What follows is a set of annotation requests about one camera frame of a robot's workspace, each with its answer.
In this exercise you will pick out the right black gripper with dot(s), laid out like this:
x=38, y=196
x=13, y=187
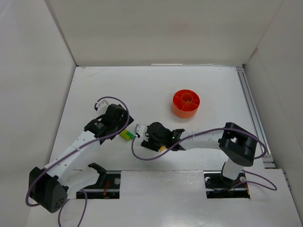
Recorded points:
x=147, y=141

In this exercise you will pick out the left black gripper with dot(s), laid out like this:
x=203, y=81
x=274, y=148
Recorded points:
x=125, y=120

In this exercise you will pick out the orange divided round container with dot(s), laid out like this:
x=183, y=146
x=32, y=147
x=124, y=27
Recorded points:
x=185, y=103

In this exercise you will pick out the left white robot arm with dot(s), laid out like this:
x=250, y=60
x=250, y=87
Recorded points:
x=74, y=169

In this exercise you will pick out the lime green lego stack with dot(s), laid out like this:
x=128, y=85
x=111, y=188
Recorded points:
x=126, y=135

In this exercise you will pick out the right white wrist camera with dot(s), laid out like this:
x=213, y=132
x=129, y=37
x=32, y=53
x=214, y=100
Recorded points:
x=140, y=130

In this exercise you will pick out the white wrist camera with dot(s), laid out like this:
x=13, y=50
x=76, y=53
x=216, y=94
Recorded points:
x=140, y=130
x=101, y=106

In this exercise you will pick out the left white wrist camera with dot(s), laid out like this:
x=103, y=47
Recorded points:
x=101, y=106

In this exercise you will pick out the aluminium rail right side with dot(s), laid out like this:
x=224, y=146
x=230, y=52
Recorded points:
x=259, y=132

